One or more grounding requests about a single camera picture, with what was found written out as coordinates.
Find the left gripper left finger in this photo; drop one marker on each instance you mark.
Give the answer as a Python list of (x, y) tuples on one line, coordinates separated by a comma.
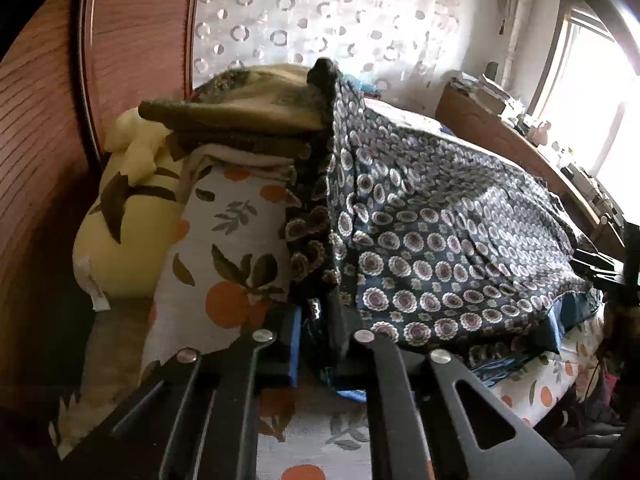
[(196, 416)]

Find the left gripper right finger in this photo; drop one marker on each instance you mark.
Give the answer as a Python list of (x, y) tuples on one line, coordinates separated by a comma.
[(429, 416)]

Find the navy circle-patterned garment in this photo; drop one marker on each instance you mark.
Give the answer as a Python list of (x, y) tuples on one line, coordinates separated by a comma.
[(428, 239)]

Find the person's right hand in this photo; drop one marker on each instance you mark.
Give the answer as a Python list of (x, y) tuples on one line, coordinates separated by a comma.
[(620, 345)]

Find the white orange-print blanket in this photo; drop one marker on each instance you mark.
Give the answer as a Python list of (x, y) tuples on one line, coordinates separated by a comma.
[(226, 270)]

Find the pink figurine on sill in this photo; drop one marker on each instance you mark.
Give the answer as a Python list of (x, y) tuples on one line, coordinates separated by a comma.
[(539, 135)]

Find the yellow pillow brown print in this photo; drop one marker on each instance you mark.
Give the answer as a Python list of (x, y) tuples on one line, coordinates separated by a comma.
[(121, 245)]

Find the stack of papers books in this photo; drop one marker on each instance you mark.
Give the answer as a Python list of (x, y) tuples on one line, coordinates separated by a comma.
[(487, 93)]

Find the olive brown folded towel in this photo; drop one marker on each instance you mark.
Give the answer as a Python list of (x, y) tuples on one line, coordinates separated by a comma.
[(269, 110)]

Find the white circle-patterned curtain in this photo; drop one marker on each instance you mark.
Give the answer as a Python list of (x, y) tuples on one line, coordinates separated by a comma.
[(405, 49)]

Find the blue tissue box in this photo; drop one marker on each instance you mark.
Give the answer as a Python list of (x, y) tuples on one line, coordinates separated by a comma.
[(366, 88)]

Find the wooden slatted wardrobe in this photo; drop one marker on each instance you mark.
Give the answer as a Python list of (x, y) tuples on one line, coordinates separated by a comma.
[(67, 68)]

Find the bright window with frame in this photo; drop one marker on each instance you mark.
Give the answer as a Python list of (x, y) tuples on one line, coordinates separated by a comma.
[(590, 98)]

